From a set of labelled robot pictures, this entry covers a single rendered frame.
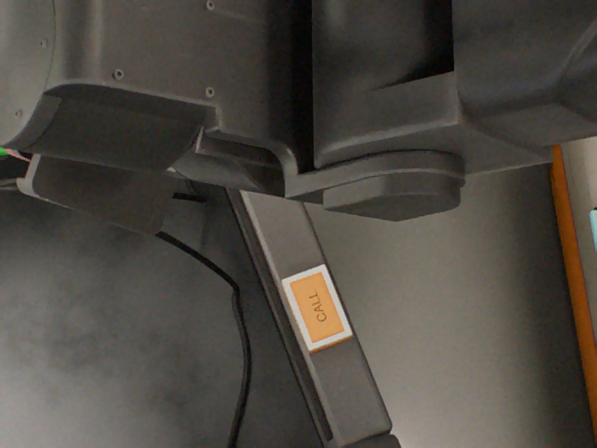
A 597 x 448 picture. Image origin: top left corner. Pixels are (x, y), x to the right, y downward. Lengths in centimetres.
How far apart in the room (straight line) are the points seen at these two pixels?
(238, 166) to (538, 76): 12
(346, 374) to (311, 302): 5
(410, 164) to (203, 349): 57
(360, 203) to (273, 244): 44
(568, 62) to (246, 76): 11
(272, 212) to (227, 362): 15
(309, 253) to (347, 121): 45
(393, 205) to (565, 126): 6
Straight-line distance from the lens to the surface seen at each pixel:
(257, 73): 38
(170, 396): 90
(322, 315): 78
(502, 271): 181
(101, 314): 92
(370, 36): 36
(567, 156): 170
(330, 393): 78
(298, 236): 80
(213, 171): 42
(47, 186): 48
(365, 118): 35
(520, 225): 183
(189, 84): 36
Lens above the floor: 172
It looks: 72 degrees down
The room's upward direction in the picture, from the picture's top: straight up
